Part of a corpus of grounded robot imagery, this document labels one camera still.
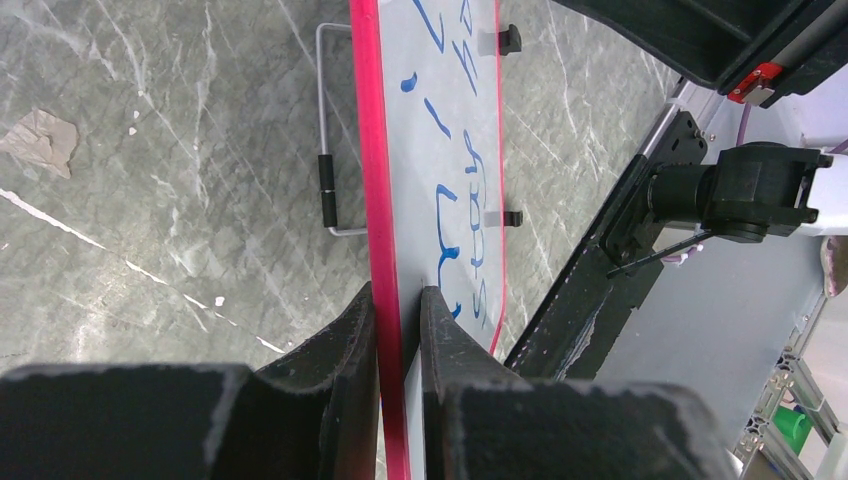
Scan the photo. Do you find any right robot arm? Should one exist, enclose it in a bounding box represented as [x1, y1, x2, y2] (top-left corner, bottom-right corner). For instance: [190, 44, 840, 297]
[569, 1, 847, 243]

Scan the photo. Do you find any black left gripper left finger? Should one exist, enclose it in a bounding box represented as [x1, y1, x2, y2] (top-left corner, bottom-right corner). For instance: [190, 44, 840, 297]
[1, 285, 379, 479]

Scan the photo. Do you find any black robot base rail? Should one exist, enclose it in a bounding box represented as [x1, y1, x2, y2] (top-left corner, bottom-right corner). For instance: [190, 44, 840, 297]
[505, 107, 708, 380]

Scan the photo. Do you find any black whiteboard clip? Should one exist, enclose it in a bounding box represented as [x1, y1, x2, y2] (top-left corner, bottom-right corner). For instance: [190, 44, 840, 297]
[502, 210, 524, 228]
[497, 24, 523, 56]

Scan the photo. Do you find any wire whiteboard stand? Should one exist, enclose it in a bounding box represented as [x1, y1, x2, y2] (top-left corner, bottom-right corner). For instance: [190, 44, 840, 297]
[315, 22, 370, 238]

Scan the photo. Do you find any black lower whiteboard clip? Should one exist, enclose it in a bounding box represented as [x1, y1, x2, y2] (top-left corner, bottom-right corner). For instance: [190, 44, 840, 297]
[502, 210, 524, 228]

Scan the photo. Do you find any pink framed whiteboard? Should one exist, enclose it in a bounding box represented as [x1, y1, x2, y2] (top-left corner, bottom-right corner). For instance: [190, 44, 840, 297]
[350, 1, 506, 479]

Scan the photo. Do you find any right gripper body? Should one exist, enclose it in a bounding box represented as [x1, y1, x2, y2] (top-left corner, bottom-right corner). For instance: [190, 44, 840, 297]
[563, 1, 847, 108]

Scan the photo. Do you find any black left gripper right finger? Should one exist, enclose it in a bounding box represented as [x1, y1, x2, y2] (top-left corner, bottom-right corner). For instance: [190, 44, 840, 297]
[419, 286, 736, 479]

